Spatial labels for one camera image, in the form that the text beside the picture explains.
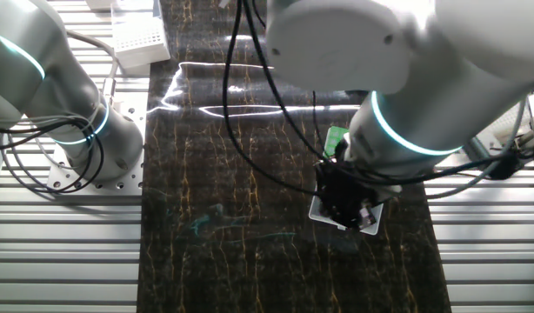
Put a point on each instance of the white tip rack clear lid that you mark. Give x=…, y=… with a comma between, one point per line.
x=508, y=126
x=141, y=41

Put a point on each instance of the metal camera clamp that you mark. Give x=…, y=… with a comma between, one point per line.
x=528, y=141

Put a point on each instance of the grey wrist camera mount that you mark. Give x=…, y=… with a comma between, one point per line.
x=475, y=150

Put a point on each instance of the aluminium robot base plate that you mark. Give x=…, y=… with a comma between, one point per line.
x=132, y=113

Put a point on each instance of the green pipette tip holder box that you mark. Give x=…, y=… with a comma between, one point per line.
x=336, y=139

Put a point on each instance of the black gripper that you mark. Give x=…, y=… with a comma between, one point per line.
x=341, y=191

